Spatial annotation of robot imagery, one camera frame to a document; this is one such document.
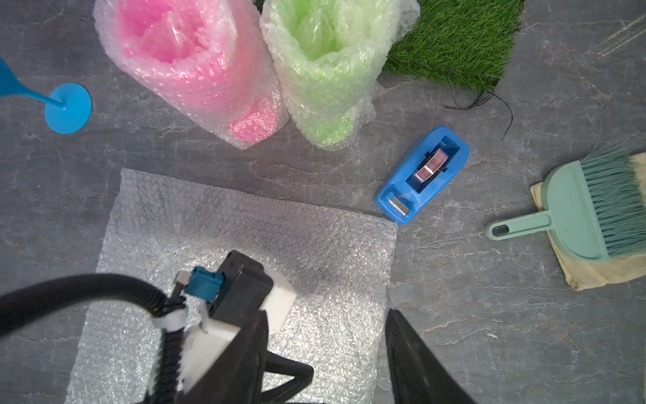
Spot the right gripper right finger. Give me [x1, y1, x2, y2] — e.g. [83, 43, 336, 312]
[385, 309, 474, 404]

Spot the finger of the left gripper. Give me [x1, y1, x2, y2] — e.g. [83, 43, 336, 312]
[261, 351, 315, 404]

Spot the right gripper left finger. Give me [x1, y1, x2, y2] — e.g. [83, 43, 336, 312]
[175, 311, 268, 403]

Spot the blue tape dispenser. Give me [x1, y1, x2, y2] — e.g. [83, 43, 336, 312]
[373, 126, 470, 225]

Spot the clear tape roll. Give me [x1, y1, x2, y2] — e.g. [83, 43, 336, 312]
[413, 148, 448, 183]

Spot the blue plastic wine glass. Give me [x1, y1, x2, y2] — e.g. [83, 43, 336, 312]
[1, 59, 93, 135]

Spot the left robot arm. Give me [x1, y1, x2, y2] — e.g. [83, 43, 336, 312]
[1, 267, 314, 403]

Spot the green dustpan brush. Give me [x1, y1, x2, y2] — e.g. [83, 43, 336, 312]
[486, 147, 645, 263]

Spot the artificial grass mat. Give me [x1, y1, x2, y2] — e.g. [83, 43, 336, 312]
[251, 0, 526, 94]

